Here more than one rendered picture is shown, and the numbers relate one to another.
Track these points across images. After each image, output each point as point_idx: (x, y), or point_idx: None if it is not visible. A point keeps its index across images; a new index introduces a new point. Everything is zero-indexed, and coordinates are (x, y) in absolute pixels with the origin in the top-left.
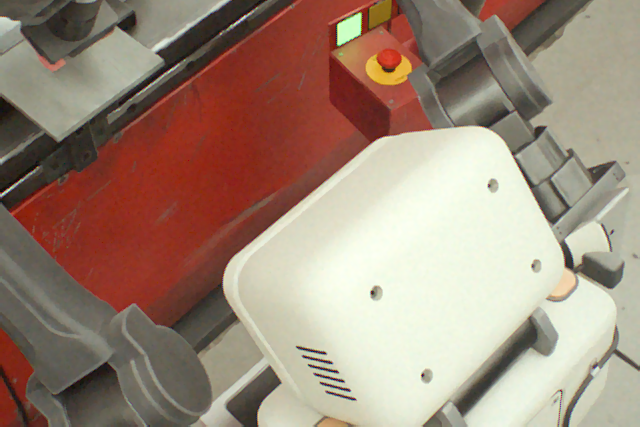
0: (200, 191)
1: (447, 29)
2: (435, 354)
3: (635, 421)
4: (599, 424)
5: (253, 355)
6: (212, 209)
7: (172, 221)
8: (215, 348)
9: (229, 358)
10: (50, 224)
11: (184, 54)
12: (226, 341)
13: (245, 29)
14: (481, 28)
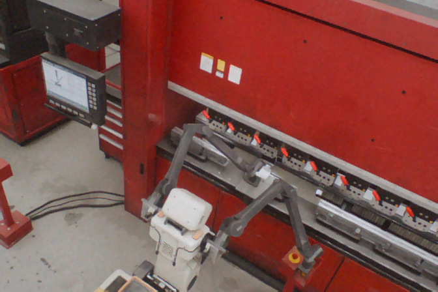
0: (267, 242)
1: (240, 214)
2: (171, 209)
3: None
4: None
5: (250, 285)
6: (267, 249)
7: (258, 238)
8: (249, 276)
9: (248, 279)
10: (238, 206)
11: (279, 215)
12: (252, 278)
13: None
14: (241, 219)
